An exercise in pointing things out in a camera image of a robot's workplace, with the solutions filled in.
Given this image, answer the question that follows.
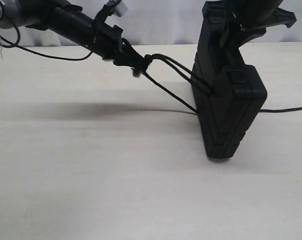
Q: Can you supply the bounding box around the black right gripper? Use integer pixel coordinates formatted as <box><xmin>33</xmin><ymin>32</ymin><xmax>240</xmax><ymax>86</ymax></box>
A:
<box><xmin>202</xmin><ymin>0</ymin><xmax>297</xmax><ymax>54</ymax></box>

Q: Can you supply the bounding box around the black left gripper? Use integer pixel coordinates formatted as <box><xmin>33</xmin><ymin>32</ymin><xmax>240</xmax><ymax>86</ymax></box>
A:
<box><xmin>92</xmin><ymin>4</ymin><xmax>149</xmax><ymax>69</ymax></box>

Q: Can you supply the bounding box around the black rope with loop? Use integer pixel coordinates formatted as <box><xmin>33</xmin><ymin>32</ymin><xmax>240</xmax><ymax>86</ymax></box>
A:
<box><xmin>130</xmin><ymin>53</ymin><xmax>302</xmax><ymax>115</ymax></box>

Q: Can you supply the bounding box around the black plastic carry case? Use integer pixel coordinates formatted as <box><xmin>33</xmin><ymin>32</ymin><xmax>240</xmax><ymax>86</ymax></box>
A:
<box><xmin>192</xmin><ymin>18</ymin><xmax>267</xmax><ymax>163</ymax></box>

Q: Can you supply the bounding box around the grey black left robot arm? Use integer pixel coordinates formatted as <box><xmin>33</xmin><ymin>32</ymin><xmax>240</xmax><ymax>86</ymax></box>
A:
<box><xmin>0</xmin><ymin>0</ymin><xmax>151</xmax><ymax>72</ymax></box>

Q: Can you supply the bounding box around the white backdrop curtain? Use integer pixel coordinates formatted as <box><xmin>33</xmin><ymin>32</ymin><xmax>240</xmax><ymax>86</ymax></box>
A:
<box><xmin>19</xmin><ymin>0</ymin><xmax>302</xmax><ymax>47</ymax></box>

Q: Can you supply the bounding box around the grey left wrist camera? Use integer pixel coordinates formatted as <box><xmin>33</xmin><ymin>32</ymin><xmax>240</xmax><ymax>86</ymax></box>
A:
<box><xmin>106</xmin><ymin>0</ymin><xmax>128</xmax><ymax>18</ymax></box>

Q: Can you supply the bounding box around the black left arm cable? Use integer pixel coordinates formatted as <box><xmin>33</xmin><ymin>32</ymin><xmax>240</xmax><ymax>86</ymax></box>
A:
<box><xmin>0</xmin><ymin>19</ymin><xmax>94</xmax><ymax>62</ymax></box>

